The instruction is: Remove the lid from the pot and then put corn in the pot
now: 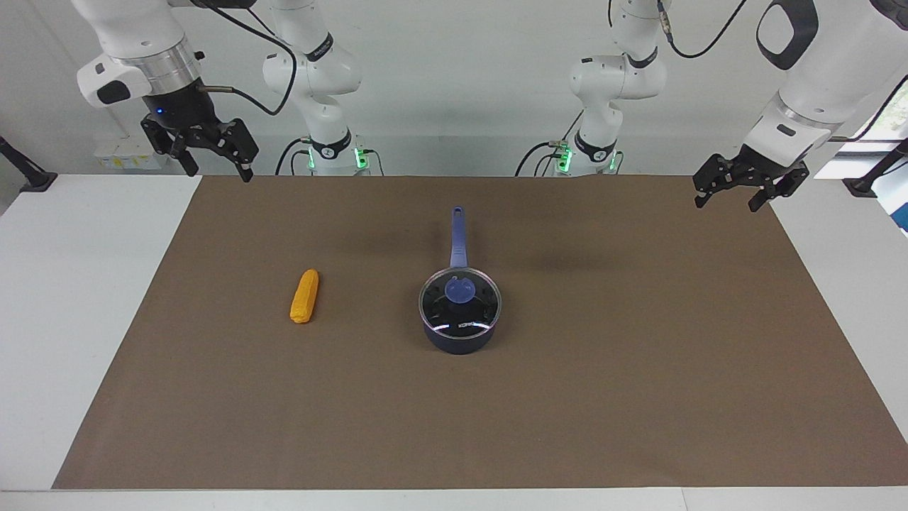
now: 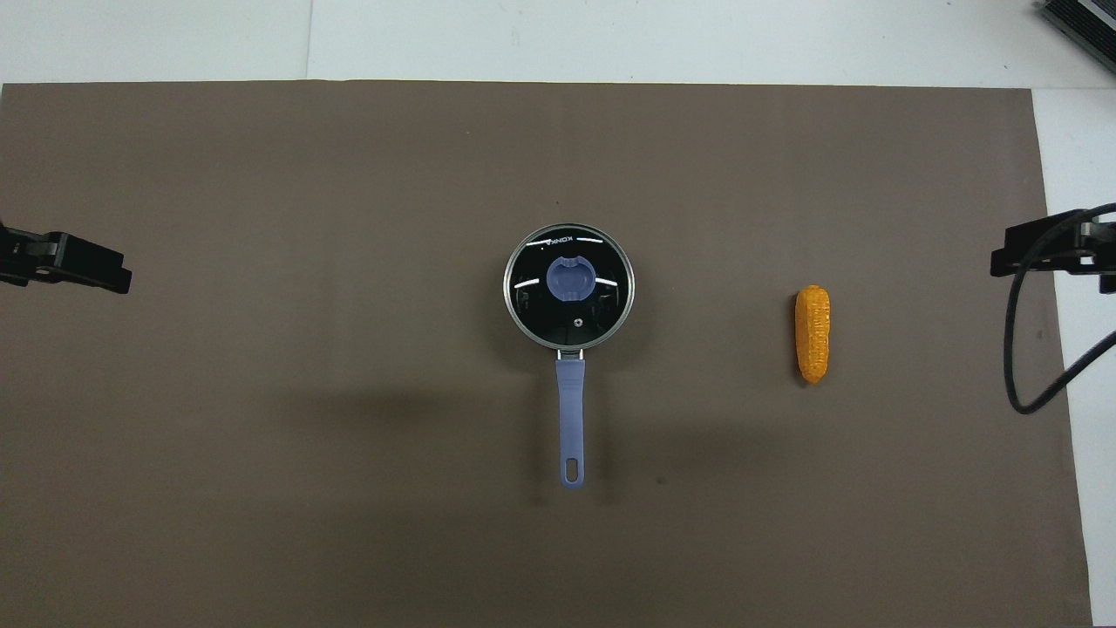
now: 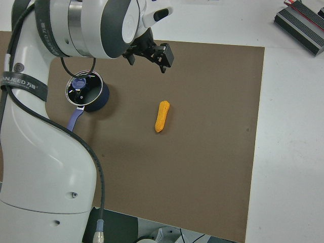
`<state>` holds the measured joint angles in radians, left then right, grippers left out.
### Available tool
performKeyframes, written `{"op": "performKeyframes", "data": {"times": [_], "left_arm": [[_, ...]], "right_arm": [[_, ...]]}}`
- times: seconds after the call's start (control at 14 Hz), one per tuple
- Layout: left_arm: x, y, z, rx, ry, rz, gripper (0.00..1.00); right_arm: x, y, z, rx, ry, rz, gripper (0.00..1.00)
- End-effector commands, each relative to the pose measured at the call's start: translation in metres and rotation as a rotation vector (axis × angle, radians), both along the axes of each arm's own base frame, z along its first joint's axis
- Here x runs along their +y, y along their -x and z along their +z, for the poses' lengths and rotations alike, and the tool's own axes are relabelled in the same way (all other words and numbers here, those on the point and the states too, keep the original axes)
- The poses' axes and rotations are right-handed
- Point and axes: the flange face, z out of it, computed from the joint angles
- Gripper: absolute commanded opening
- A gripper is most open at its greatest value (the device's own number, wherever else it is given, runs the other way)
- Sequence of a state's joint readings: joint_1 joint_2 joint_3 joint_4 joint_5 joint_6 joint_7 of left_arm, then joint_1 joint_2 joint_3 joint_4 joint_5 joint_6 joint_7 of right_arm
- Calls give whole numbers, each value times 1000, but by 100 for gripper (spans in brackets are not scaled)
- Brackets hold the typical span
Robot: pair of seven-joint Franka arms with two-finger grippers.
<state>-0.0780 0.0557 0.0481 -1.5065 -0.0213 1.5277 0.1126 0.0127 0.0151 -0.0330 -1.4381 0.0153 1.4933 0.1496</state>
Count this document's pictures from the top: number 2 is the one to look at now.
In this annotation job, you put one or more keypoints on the dark grey ribbed device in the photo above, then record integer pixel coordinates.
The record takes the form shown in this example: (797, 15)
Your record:
(1085, 19)

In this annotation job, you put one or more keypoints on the glass lid with purple knob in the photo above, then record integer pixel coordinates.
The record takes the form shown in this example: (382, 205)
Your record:
(568, 279)

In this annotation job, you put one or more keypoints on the brown table mat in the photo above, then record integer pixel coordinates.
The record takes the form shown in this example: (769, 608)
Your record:
(261, 174)

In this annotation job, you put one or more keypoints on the orange corn cob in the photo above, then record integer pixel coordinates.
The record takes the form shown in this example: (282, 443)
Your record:
(813, 336)

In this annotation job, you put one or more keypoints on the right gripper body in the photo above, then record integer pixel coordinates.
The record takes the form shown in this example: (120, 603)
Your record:
(1100, 249)

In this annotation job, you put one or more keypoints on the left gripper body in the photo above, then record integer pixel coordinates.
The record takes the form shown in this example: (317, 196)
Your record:
(22, 257)

